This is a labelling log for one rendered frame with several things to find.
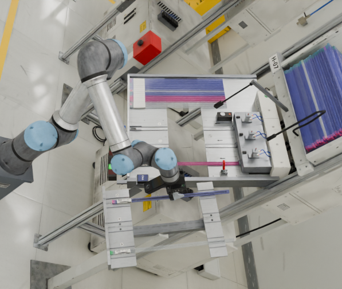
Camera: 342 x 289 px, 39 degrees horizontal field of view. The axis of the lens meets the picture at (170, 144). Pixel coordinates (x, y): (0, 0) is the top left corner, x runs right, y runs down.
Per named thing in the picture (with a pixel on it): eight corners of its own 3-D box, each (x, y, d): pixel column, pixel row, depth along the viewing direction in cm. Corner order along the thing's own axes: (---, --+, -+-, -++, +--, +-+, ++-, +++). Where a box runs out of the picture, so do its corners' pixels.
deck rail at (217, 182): (126, 188, 225) (126, 180, 220) (126, 184, 226) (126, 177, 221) (276, 187, 230) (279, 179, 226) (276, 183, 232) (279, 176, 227)
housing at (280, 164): (267, 184, 232) (274, 167, 221) (251, 108, 262) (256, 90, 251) (283, 184, 233) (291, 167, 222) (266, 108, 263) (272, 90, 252)
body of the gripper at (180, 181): (187, 193, 197) (184, 180, 187) (166, 197, 198) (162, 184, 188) (184, 177, 201) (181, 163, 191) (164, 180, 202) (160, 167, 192)
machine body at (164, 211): (82, 253, 276) (160, 212, 244) (89, 155, 319) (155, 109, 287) (162, 281, 315) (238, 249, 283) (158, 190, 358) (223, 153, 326)
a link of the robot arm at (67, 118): (30, 136, 200) (92, 33, 173) (54, 128, 213) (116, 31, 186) (48, 156, 198) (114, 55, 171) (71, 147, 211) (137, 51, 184)
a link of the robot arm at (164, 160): (159, 142, 179) (179, 151, 176) (163, 156, 189) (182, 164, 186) (148, 159, 176) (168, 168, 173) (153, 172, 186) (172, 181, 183)
